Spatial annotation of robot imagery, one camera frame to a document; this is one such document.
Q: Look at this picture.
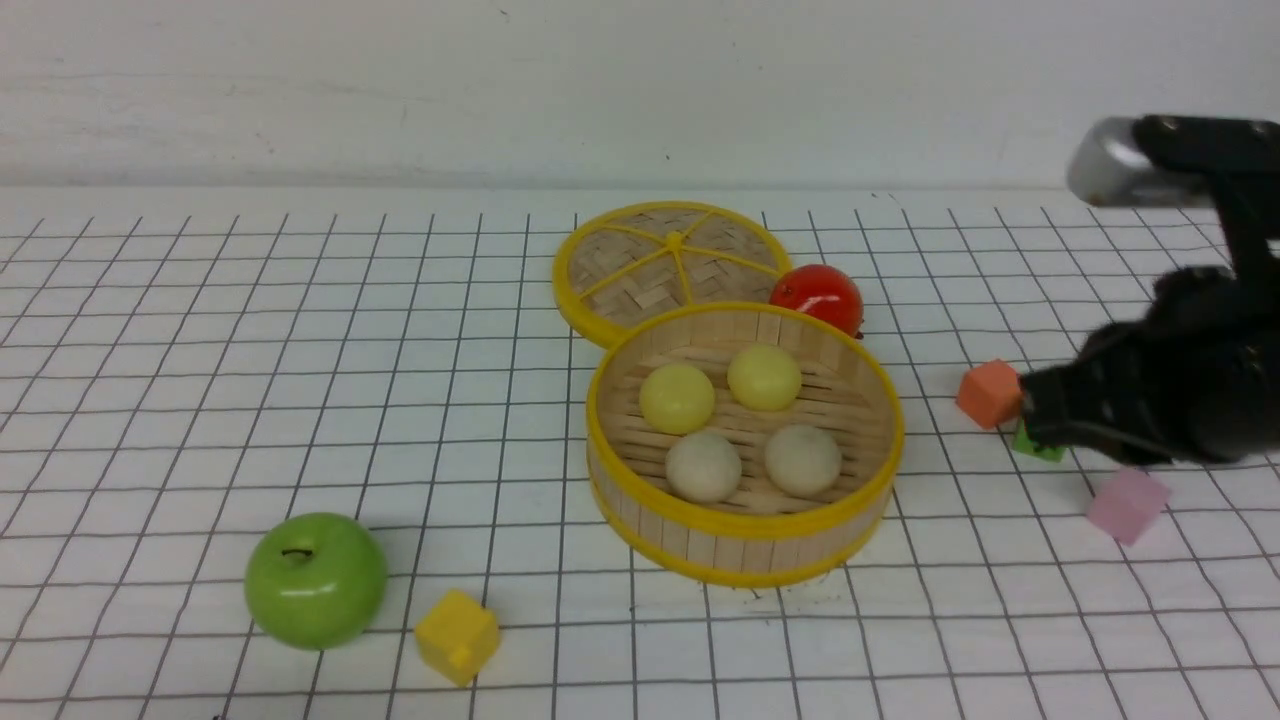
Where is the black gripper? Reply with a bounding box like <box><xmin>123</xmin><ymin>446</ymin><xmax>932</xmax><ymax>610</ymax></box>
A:
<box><xmin>1019</xmin><ymin>266</ymin><xmax>1279</xmax><ymax>466</ymax></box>

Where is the white bun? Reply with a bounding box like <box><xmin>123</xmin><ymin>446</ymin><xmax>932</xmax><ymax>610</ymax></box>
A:
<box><xmin>666</xmin><ymin>430</ymin><xmax>742</xmax><ymax>503</ymax></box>
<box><xmin>764</xmin><ymin>424</ymin><xmax>844</xmax><ymax>498</ymax></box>

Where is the yellow bun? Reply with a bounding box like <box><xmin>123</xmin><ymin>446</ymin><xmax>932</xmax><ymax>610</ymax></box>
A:
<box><xmin>639</xmin><ymin>363</ymin><xmax>716</xmax><ymax>436</ymax></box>
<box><xmin>726</xmin><ymin>345</ymin><xmax>803</xmax><ymax>413</ymax></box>

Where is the bamboo steamer tray yellow rim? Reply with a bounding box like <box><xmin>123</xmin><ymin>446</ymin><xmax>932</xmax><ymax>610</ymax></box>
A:
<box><xmin>585</xmin><ymin>302</ymin><xmax>905</xmax><ymax>588</ymax></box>

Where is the woven steamer lid yellow rim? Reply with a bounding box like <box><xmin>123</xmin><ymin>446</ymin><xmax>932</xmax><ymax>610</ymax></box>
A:
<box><xmin>550</xmin><ymin>201</ymin><xmax>794</xmax><ymax>348</ymax></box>

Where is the pink cube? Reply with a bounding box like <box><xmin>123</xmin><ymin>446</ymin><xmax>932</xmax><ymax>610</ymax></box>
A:
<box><xmin>1085</xmin><ymin>468</ymin><xmax>1172</xmax><ymax>546</ymax></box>

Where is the green cube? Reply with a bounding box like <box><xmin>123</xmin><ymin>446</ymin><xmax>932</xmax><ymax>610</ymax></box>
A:
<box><xmin>1011</xmin><ymin>423</ymin><xmax>1066</xmax><ymax>462</ymax></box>

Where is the orange cube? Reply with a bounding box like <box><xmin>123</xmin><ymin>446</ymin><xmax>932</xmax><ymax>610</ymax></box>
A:
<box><xmin>955</xmin><ymin>359</ymin><xmax>1021</xmax><ymax>430</ymax></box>

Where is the red tomato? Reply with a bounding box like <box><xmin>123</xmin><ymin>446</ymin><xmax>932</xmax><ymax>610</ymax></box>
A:
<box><xmin>769</xmin><ymin>264</ymin><xmax>864</xmax><ymax>340</ymax></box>

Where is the yellow cube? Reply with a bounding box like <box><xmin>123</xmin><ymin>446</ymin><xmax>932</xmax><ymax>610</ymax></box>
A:
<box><xmin>413</xmin><ymin>588</ymin><xmax>500</xmax><ymax>687</ymax></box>

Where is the green apple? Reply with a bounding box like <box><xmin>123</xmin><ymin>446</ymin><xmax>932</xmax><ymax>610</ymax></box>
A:
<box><xmin>243</xmin><ymin>512</ymin><xmax>388</xmax><ymax>651</ymax></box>

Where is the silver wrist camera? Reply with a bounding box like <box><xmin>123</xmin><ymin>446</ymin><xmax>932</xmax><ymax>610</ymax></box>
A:
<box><xmin>1065</xmin><ymin>114</ymin><xmax>1280</xmax><ymax>281</ymax></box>

